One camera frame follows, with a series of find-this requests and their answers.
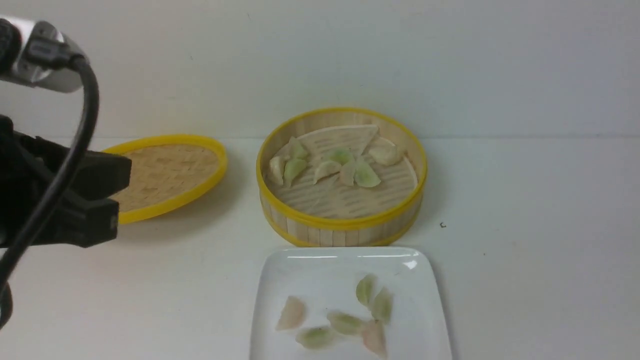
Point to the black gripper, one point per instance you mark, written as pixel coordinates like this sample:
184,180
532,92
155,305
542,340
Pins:
79,223

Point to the pink white dumpling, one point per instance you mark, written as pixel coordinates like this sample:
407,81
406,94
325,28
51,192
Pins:
292,315

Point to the pale green dumpling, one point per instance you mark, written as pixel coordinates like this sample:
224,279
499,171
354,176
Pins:
296,149
365,288

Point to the white square plate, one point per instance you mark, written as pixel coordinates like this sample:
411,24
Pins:
325,280

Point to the green dumpling on plate left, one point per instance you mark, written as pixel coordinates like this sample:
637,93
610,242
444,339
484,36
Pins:
316,337

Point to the green dumpling on plate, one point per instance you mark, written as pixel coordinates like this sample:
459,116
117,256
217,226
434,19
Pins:
316,337
345,324

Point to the green dumpling on plate middle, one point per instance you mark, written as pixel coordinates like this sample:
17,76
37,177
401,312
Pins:
345,324

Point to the pink dumpling on plate right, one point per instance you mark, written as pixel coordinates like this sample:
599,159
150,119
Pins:
374,338

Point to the bamboo steamer lid yellow rim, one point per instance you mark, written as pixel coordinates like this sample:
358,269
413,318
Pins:
167,172

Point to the white dumpling steamer far left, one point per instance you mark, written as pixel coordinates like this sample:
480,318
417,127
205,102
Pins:
277,169

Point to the green dumpling steamer left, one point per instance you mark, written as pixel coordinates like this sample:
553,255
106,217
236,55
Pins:
293,168

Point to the bamboo steamer basket yellow rim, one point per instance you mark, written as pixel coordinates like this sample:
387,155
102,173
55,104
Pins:
330,214

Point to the green dumpling steamer centre top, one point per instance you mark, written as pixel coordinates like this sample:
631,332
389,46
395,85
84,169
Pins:
341,155

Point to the pink white dumpling steamer centre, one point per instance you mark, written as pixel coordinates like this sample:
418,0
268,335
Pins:
347,173

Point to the white dumpling steamer upper right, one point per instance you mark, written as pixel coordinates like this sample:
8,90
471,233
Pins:
387,155

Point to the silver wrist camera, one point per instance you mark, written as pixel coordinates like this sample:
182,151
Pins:
37,54

